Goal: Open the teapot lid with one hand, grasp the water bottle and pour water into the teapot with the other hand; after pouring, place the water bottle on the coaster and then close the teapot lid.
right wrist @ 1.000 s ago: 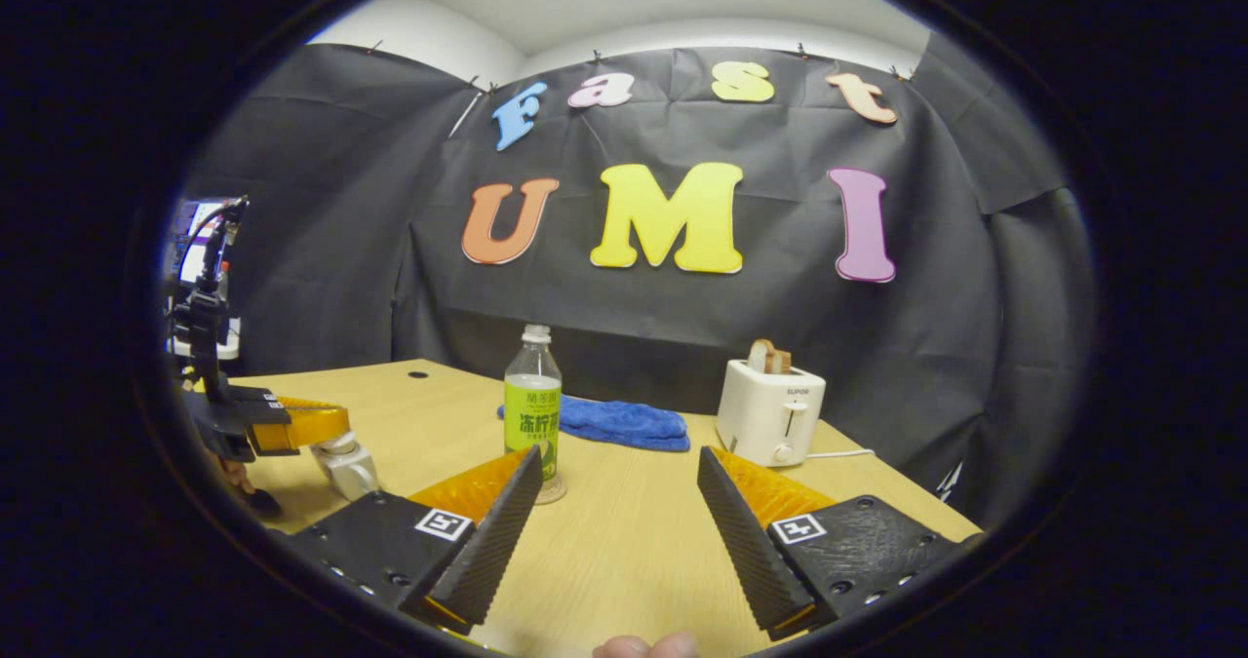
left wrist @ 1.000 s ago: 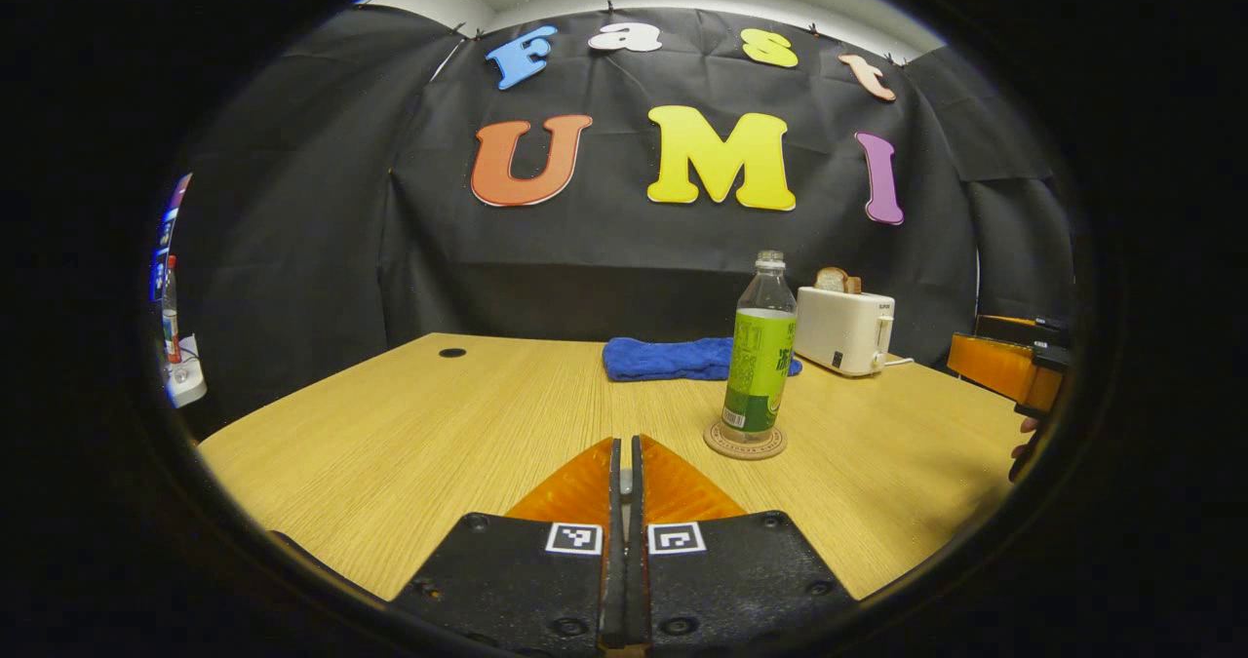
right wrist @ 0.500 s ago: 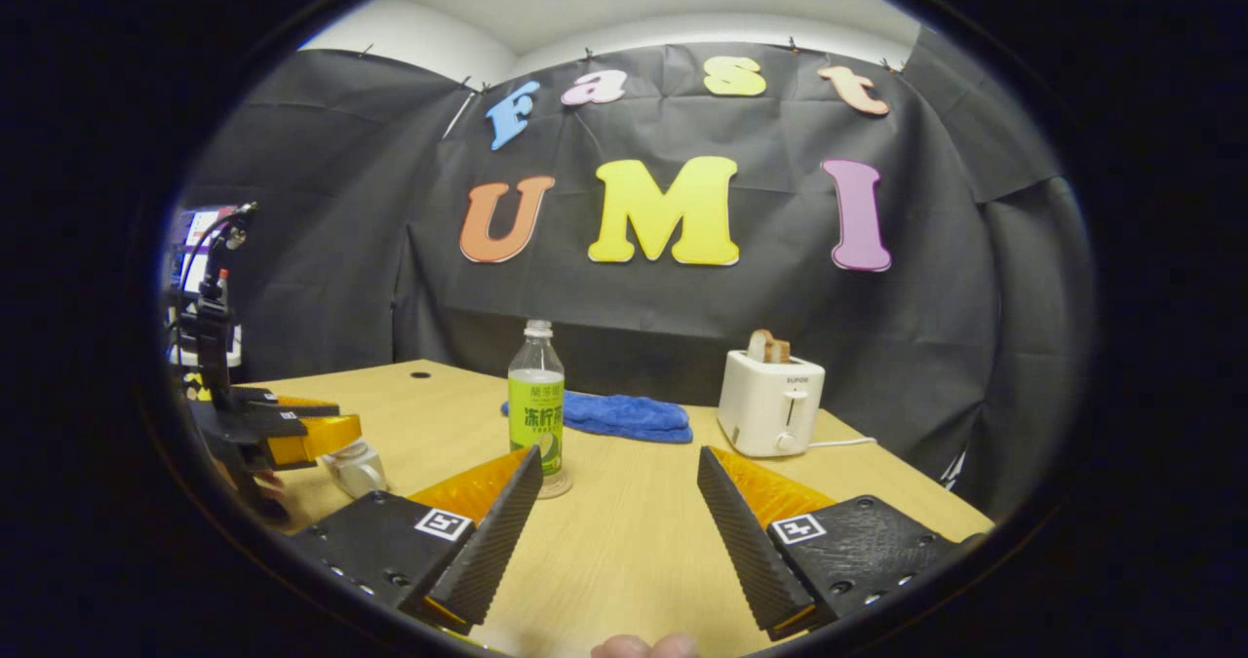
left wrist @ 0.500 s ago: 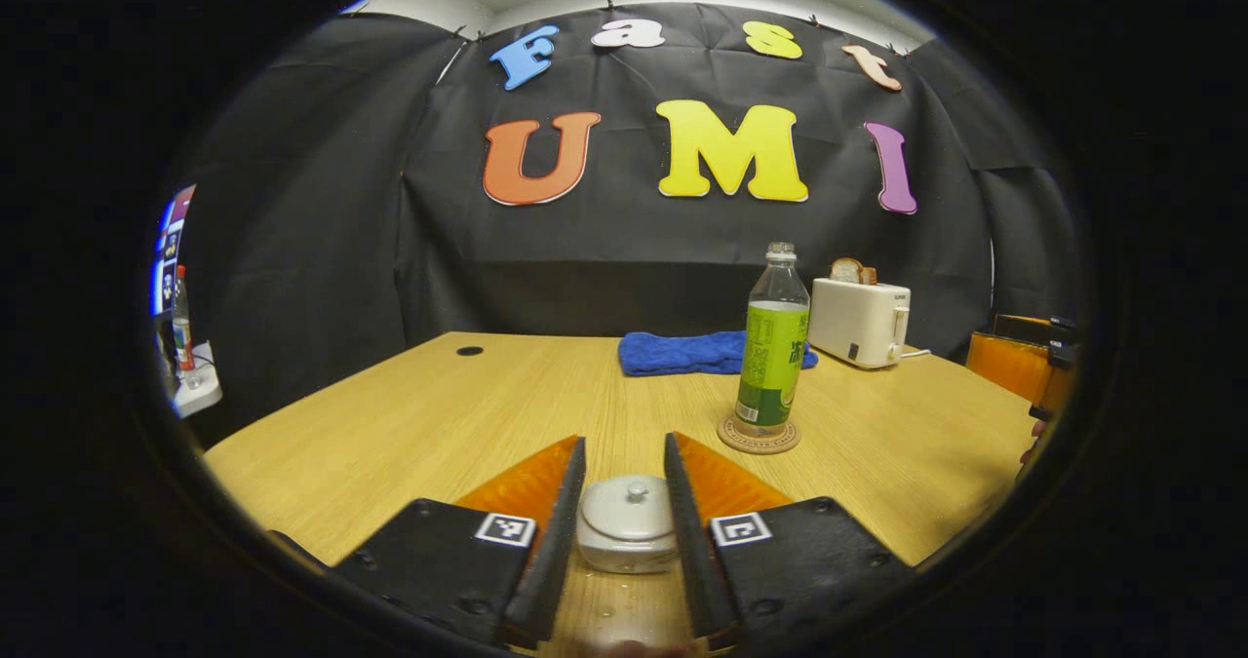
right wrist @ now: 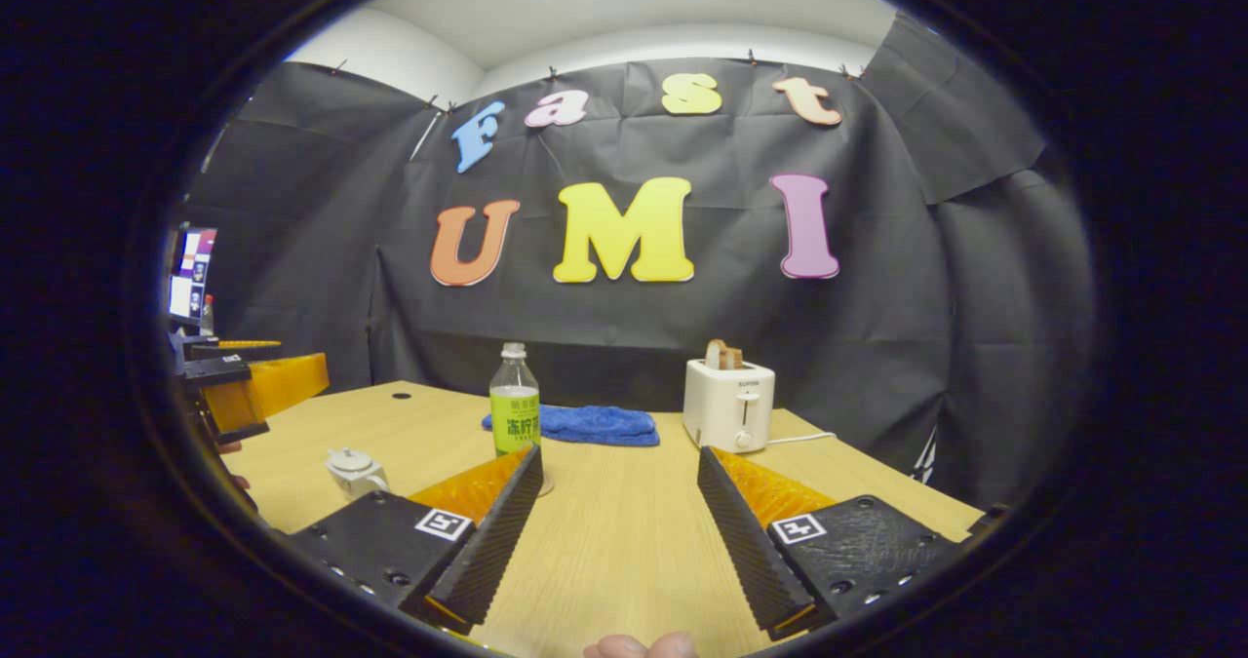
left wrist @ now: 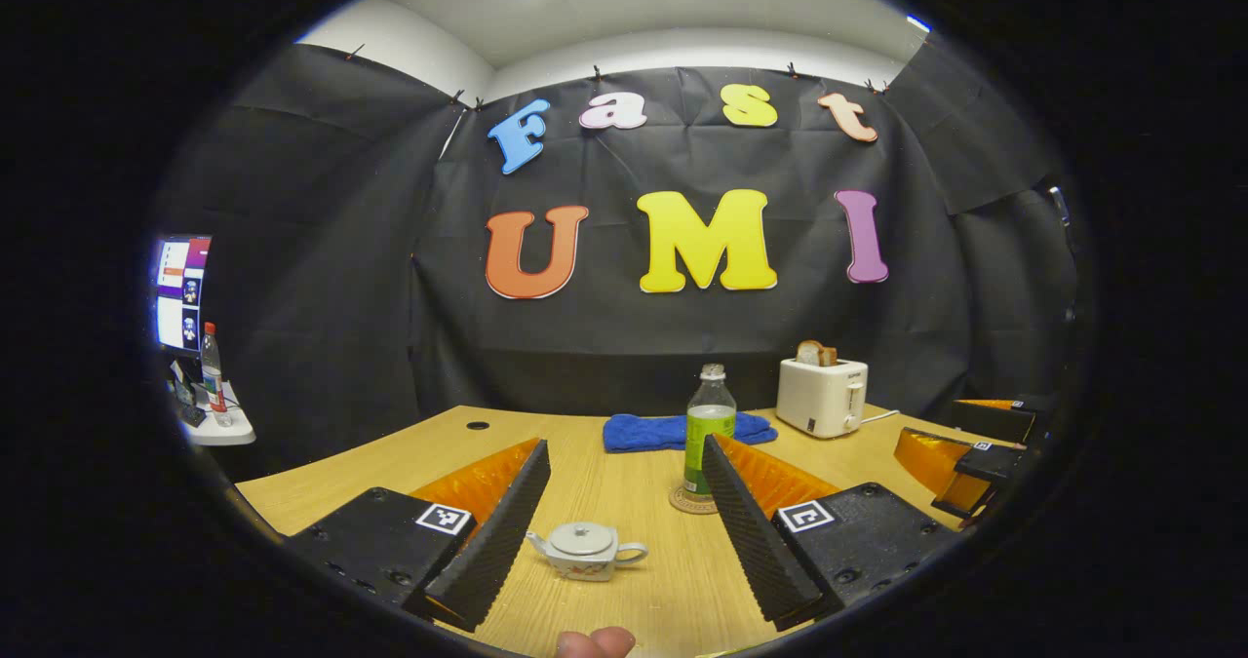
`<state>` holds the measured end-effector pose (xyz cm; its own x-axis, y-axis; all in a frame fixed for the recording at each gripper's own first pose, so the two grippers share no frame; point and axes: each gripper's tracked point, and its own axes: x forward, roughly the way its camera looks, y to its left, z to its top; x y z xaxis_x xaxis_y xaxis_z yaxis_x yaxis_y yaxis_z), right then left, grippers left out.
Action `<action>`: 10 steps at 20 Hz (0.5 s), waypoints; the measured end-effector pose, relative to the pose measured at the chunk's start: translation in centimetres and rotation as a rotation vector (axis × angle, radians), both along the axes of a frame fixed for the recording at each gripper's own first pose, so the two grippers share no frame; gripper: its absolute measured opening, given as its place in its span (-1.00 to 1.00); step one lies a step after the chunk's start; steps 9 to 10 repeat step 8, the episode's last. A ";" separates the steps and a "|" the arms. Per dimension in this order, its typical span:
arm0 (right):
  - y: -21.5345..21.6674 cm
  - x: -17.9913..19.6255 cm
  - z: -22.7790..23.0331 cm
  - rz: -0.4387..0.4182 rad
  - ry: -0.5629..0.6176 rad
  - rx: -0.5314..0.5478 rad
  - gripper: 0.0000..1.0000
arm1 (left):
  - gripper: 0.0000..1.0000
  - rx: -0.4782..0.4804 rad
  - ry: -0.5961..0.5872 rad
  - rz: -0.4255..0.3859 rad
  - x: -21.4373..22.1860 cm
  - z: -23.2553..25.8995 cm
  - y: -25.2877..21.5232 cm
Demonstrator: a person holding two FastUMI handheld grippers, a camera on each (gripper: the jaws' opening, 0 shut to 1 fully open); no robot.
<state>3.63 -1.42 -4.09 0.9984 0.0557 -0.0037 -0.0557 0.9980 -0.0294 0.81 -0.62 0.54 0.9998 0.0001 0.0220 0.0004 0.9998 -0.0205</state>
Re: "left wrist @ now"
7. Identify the black backdrop cloth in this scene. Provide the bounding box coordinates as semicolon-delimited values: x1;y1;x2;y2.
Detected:
146;29;1088;484

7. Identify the green label water bottle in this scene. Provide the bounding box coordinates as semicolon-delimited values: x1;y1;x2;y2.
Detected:
682;364;738;500

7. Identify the white toaster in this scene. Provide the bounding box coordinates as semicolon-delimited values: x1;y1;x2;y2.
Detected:
776;358;869;440

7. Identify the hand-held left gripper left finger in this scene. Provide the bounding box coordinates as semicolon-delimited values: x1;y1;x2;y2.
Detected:
286;438;552;635

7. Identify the white side table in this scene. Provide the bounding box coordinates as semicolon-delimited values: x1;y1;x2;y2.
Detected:
175;380;257;447

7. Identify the round wooden coaster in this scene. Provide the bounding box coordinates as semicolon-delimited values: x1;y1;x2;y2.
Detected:
669;484;722;517

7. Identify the computer monitor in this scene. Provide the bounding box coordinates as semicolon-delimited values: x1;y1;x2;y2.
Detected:
154;235;213;357

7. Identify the white floral teacup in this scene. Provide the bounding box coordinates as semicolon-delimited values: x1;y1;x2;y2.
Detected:
526;522;649;582

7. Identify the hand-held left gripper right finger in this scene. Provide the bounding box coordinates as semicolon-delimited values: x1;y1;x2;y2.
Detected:
700;433;961;633

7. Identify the red cap plastic bottle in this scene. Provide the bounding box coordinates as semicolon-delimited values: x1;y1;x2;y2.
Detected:
199;322;233;428

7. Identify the blue towel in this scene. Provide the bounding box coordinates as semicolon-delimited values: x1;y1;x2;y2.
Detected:
603;411;779;454

